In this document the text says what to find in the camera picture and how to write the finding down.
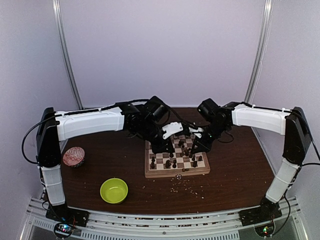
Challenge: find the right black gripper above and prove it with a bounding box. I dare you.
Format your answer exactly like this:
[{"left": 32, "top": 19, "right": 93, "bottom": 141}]
[{"left": 190, "top": 120, "right": 228, "bottom": 154}]

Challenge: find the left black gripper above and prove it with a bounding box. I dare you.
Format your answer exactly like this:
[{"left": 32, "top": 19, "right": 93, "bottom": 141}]
[{"left": 139, "top": 118, "right": 175, "bottom": 155}]

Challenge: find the dark queen piece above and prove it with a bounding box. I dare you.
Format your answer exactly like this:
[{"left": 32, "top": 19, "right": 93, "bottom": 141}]
[{"left": 164, "top": 160, "right": 171, "bottom": 169}]

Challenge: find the dark knight piece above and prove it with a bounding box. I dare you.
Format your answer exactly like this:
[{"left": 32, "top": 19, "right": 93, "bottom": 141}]
[{"left": 192, "top": 160, "right": 198, "bottom": 168}]

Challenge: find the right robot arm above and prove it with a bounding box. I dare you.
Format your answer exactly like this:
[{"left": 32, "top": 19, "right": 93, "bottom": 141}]
[{"left": 191, "top": 98, "right": 315, "bottom": 221}]

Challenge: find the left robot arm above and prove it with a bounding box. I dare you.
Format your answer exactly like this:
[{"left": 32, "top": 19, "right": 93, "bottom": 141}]
[{"left": 27, "top": 96, "right": 193, "bottom": 222}]

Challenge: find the pile of dark chess pieces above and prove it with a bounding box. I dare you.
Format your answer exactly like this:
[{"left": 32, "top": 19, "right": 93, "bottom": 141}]
[{"left": 178, "top": 140, "right": 191, "bottom": 157}]

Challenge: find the wooden chess board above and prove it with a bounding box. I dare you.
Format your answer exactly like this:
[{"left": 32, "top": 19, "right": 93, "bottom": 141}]
[{"left": 144, "top": 134, "right": 211, "bottom": 179}]

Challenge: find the green plastic bowl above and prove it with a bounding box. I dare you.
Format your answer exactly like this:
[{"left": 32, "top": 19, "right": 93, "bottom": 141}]
[{"left": 99, "top": 178, "right": 129, "bottom": 205}]

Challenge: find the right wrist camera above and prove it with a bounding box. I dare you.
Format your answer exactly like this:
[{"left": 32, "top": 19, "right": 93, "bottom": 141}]
[{"left": 188, "top": 127, "right": 204, "bottom": 138}]

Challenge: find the right aluminium frame post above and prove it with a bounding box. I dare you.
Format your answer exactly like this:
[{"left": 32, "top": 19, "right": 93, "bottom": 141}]
[{"left": 244, "top": 0, "right": 274, "bottom": 104}]

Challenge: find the aluminium frame post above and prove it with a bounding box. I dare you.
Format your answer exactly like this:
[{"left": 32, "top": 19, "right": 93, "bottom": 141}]
[
  {"left": 244, "top": 0, "right": 274, "bottom": 104},
  {"left": 52, "top": 0, "right": 84, "bottom": 110}
]

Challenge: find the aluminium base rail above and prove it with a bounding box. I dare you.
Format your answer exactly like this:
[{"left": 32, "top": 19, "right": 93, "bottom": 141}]
[{"left": 19, "top": 196, "right": 305, "bottom": 240}]

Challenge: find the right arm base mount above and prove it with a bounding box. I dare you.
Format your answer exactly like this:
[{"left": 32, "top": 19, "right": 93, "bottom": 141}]
[{"left": 238, "top": 204, "right": 283, "bottom": 238}]

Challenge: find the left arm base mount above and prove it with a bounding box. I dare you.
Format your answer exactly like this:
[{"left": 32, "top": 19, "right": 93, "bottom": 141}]
[{"left": 45, "top": 208, "right": 90, "bottom": 239}]

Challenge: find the left aluminium frame post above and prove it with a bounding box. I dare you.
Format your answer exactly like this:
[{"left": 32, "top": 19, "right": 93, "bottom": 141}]
[{"left": 52, "top": 0, "right": 84, "bottom": 110}]

